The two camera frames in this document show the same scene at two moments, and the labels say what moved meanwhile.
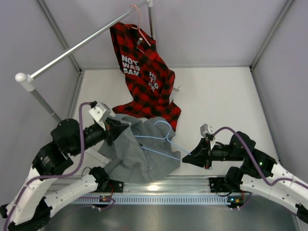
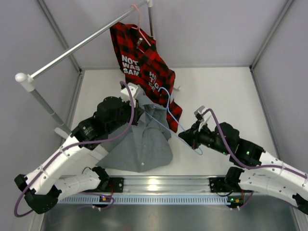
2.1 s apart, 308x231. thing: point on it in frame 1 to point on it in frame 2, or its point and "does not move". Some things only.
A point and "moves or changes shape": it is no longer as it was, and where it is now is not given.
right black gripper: x=201 y=155 to x=190 y=135
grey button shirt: x=143 y=153 moves or changes shape
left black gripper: x=113 y=129 to x=138 y=111
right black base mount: x=217 y=185 does not move
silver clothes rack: x=26 y=82 does not move
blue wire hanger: x=161 y=153 to x=148 y=112
